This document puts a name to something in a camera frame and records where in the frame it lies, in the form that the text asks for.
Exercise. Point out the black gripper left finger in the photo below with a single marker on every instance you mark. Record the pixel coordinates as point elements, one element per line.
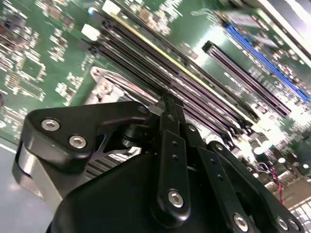
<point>63,116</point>

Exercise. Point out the metal locking lever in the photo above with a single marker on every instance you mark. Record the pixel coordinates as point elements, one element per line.
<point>136,83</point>

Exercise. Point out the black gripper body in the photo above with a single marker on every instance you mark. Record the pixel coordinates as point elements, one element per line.
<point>109,206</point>

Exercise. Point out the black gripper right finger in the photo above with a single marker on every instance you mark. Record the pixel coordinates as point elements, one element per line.
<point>226,199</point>

